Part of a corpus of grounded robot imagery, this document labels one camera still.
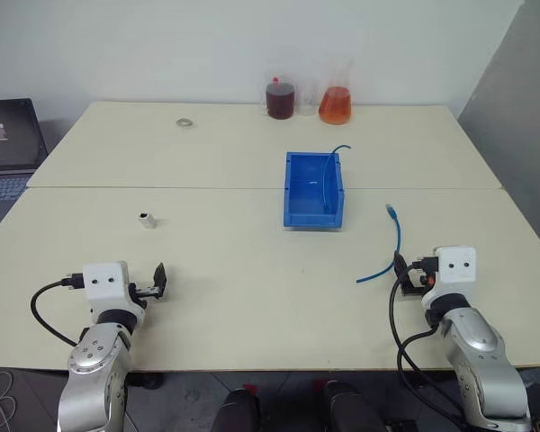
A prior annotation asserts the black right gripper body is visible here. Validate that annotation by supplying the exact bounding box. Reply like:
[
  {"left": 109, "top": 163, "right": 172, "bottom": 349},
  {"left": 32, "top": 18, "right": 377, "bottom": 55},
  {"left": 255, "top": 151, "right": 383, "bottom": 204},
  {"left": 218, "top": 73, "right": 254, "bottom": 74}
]
[{"left": 399, "top": 267, "right": 435, "bottom": 298}]

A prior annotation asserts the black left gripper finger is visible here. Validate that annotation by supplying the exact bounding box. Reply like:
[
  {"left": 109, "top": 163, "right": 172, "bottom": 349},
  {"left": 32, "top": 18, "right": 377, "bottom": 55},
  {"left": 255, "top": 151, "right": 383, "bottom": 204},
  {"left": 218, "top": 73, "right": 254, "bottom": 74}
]
[{"left": 153, "top": 262, "right": 169, "bottom": 300}]

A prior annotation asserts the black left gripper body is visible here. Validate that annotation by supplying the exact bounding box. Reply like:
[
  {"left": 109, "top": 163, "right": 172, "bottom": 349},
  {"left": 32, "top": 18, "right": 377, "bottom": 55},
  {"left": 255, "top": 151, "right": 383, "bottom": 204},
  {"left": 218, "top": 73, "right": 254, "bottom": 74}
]
[{"left": 129, "top": 282, "right": 164, "bottom": 302}]

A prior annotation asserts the blue plastic bin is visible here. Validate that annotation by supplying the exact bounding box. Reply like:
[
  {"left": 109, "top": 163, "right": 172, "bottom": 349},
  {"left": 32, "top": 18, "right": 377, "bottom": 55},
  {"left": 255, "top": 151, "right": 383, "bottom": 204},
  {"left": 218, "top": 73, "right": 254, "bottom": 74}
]
[{"left": 282, "top": 150, "right": 347, "bottom": 230}]

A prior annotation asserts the dark rounded shape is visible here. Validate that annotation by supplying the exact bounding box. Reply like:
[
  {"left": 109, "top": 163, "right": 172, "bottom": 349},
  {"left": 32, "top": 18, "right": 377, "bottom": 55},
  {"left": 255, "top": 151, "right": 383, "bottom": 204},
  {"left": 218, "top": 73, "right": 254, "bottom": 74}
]
[
  {"left": 217, "top": 388, "right": 263, "bottom": 432},
  {"left": 320, "top": 380, "right": 384, "bottom": 432}
]

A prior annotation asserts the flask with orange liquid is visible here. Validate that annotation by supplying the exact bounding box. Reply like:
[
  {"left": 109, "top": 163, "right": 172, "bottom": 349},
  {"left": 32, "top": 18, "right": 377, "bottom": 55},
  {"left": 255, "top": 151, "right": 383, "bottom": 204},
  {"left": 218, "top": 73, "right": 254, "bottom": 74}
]
[{"left": 318, "top": 57, "right": 356, "bottom": 126}]

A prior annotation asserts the empty clear glass beaker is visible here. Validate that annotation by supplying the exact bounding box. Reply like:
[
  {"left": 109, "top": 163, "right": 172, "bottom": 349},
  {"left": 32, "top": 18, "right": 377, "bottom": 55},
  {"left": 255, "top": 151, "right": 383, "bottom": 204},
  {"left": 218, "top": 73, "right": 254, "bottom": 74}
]
[{"left": 295, "top": 79, "right": 321, "bottom": 117}]

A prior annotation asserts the grey partition panel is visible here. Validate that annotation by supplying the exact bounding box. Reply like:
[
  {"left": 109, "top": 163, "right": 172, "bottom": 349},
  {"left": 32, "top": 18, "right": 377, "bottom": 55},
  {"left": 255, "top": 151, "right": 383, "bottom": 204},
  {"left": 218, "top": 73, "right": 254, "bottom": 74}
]
[{"left": 456, "top": 0, "right": 540, "bottom": 266}]

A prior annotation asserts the beaker with dark red liquid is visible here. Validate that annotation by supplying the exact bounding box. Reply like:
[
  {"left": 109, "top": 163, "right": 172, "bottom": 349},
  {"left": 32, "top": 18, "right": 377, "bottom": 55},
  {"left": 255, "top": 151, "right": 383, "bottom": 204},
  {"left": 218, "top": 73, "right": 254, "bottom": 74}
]
[{"left": 265, "top": 76, "right": 297, "bottom": 121}]

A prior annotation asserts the grey laptop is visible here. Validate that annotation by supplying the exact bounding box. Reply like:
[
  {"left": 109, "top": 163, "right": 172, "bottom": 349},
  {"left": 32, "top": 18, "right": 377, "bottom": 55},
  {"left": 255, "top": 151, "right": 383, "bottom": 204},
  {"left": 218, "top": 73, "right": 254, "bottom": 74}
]
[{"left": 0, "top": 98, "right": 50, "bottom": 232}]

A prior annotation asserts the blue Ethernet cable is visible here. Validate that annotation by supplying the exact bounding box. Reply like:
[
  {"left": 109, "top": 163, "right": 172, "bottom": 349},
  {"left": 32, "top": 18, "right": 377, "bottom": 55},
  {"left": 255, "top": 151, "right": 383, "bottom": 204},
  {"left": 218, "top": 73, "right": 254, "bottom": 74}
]
[{"left": 355, "top": 202, "right": 407, "bottom": 284}]

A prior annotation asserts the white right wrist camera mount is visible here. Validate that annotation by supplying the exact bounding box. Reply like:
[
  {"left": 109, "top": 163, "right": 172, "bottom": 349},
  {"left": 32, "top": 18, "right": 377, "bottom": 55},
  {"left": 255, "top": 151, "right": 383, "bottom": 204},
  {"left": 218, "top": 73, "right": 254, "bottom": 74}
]
[{"left": 420, "top": 245, "right": 478, "bottom": 308}]

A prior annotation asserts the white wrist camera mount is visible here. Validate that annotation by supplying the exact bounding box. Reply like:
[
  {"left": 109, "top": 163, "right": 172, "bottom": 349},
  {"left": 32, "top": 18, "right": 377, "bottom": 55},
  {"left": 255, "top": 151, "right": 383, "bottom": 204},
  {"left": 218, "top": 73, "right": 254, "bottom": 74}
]
[
  {"left": 420, "top": 245, "right": 478, "bottom": 308},
  {"left": 82, "top": 260, "right": 148, "bottom": 322}
]

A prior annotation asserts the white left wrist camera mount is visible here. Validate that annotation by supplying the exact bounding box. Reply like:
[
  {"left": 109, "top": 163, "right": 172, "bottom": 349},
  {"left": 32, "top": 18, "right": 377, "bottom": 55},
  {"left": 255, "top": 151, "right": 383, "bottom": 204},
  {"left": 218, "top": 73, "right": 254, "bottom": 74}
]
[{"left": 82, "top": 260, "right": 148, "bottom": 322}]

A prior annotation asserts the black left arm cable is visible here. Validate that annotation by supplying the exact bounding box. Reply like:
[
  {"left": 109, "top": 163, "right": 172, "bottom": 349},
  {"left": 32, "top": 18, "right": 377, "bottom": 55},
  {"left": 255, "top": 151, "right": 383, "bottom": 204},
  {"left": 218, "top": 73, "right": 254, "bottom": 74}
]
[{"left": 30, "top": 271, "right": 87, "bottom": 348}]

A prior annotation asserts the thin blue cable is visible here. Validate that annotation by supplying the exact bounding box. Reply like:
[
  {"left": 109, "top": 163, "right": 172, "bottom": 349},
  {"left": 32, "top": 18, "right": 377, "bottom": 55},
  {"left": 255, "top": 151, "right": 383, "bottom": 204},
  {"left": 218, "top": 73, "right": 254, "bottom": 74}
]
[{"left": 320, "top": 144, "right": 353, "bottom": 213}]

